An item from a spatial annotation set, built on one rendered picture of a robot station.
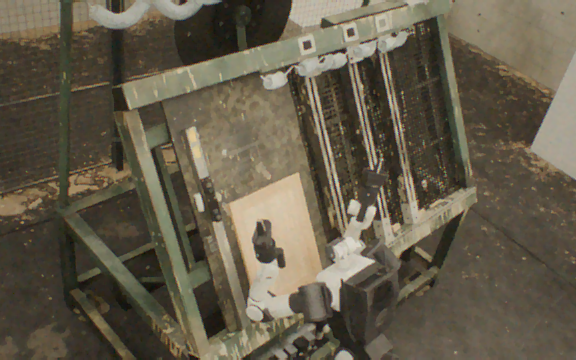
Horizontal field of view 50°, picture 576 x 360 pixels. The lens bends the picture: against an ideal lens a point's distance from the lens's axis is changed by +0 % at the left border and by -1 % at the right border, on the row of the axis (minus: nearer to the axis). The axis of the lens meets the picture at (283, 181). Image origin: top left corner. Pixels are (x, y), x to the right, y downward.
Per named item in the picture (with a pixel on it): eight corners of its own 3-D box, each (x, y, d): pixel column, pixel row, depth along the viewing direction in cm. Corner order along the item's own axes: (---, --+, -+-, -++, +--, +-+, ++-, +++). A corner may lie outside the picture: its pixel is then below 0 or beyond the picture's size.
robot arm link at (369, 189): (392, 178, 275) (383, 201, 280) (384, 169, 284) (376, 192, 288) (367, 174, 272) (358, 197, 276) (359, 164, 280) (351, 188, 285)
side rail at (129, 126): (187, 351, 276) (200, 357, 267) (111, 112, 249) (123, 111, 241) (197, 344, 279) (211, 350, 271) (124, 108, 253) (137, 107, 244)
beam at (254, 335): (193, 375, 278) (207, 381, 270) (186, 351, 275) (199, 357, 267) (463, 200, 411) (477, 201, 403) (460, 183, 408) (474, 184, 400)
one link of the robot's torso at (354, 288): (412, 325, 268) (407, 252, 256) (361, 365, 248) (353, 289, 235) (360, 303, 290) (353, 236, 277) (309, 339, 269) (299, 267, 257)
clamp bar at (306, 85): (336, 265, 327) (371, 271, 309) (283, 41, 298) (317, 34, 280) (349, 257, 333) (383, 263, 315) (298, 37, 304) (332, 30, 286)
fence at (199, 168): (238, 327, 286) (243, 329, 283) (180, 130, 263) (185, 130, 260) (246, 322, 289) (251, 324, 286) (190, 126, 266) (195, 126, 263)
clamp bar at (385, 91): (402, 224, 361) (436, 228, 343) (359, 20, 332) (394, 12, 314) (412, 218, 367) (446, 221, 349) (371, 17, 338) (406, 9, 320)
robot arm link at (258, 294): (261, 266, 261) (252, 294, 274) (249, 281, 254) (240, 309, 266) (283, 279, 259) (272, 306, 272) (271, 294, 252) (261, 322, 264)
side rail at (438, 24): (453, 188, 403) (467, 188, 395) (421, 18, 377) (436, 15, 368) (459, 183, 408) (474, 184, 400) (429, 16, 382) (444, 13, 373)
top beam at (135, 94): (117, 112, 245) (129, 111, 237) (109, 87, 242) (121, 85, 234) (437, 14, 377) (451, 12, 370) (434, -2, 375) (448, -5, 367)
